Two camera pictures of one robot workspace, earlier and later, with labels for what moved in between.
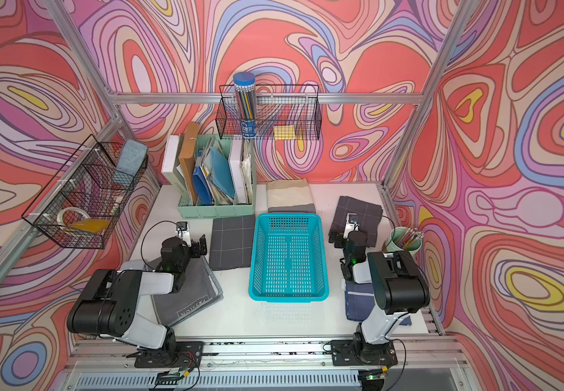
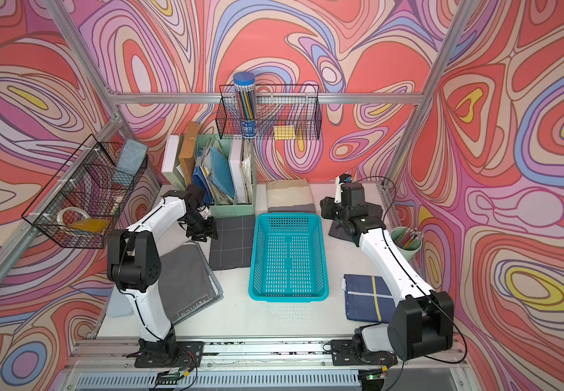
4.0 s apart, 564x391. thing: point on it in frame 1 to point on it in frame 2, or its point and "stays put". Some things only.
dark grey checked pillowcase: [231, 242] stays put
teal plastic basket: [288, 258] stays put
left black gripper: [196, 252] to [210, 230]
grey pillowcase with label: [200, 292] stays put
